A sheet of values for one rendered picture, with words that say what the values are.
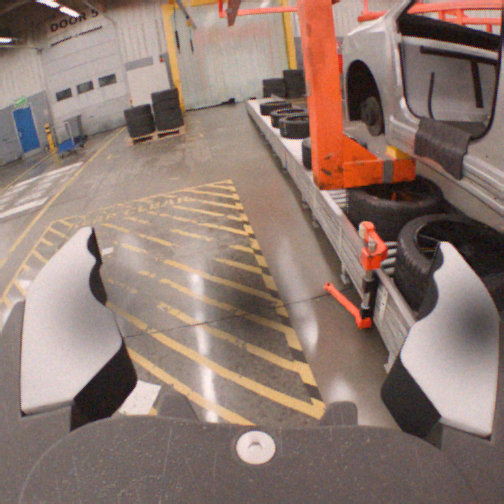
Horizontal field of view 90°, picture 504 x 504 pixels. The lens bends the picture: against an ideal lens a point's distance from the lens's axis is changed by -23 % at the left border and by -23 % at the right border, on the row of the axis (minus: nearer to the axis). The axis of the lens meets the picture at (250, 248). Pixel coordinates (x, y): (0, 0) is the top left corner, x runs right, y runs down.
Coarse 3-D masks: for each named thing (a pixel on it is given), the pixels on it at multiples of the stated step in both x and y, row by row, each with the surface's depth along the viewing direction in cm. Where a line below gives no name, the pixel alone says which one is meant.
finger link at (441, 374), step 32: (448, 256) 10; (448, 288) 8; (480, 288) 8; (448, 320) 7; (480, 320) 7; (416, 352) 6; (448, 352) 6; (480, 352) 6; (384, 384) 7; (416, 384) 6; (448, 384) 5; (480, 384) 5; (416, 416) 6; (448, 416) 5; (480, 416) 5
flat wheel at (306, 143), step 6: (306, 138) 316; (354, 138) 303; (360, 138) 300; (306, 144) 295; (360, 144) 281; (366, 144) 284; (306, 150) 292; (306, 156) 296; (306, 162) 300; (312, 168) 295
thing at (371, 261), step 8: (360, 224) 157; (368, 224) 154; (360, 232) 157; (368, 232) 151; (368, 240) 152; (376, 240) 144; (376, 248) 136; (384, 248) 137; (368, 256) 132; (376, 256) 133; (384, 256) 138; (368, 264) 134; (376, 264) 135; (328, 288) 183; (336, 296) 176; (344, 304) 170; (352, 312) 164; (360, 320) 155; (368, 320) 154; (360, 328) 156
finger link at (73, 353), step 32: (64, 256) 9; (96, 256) 11; (32, 288) 8; (64, 288) 8; (96, 288) 9; (32, 320) 7; (64, 320) 7; (96, 320) 7; (32, 352) 6; (64, 352) 6; (96, 352) 6; (128, 352) 7; (32, 384) 5; (64, 384) 5; (96, 384) 6; (128, 384) 7; (96, 416) 6
